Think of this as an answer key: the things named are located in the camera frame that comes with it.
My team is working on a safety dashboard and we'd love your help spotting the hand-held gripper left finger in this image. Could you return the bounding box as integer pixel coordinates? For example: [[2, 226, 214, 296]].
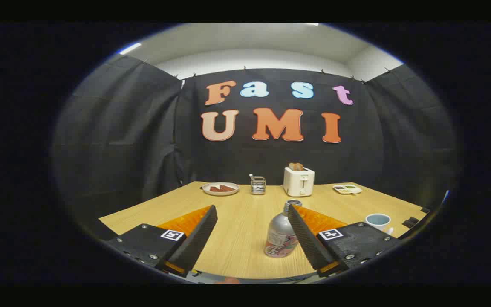
[[105, 205, 219, 278]]

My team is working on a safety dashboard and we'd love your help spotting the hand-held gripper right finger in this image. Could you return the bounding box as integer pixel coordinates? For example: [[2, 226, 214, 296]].
[[287, 204, 401, 278]]

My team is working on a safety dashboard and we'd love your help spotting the silver juice bottle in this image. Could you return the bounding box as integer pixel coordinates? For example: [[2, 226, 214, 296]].
[[264, 200, 302, 258]]

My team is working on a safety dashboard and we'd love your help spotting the white cup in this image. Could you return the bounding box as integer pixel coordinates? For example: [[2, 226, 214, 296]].
[[365, 213, 394, 236]]

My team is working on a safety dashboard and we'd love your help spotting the wooden table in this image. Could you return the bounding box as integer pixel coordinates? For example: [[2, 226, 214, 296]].
[[99, 181, 428, 280]]

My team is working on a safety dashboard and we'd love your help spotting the round white plate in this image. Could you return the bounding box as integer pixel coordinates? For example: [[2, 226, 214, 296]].
[[201, 182, 240, 196]]

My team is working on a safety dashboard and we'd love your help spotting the white toaster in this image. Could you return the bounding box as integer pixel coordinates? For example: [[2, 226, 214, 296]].
[[283, 166, 315, 197]]

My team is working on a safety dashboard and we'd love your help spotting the white food tray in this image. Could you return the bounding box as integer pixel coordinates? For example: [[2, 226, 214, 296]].
[[333, 184, 362, 195]]

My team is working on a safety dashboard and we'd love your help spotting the black backdrop cloth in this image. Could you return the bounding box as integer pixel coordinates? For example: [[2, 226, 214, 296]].
[[52, 55, 459, 239]]

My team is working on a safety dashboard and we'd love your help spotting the metal wire rack holder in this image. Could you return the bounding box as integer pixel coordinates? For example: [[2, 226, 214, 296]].
[[249, 174, 266, 195]]

